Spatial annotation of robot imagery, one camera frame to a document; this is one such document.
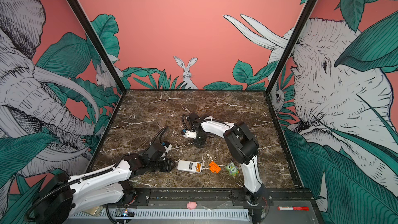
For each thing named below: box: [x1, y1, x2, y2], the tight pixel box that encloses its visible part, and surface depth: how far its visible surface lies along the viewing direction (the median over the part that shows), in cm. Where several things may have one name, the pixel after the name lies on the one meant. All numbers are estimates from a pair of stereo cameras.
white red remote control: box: [177, 159, 203, 173], surface depth 84 cm
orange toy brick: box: [209, 160, 222, 174], surface depth 84 cm
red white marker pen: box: [277, 206, 310, 212], surface depth 73 cm
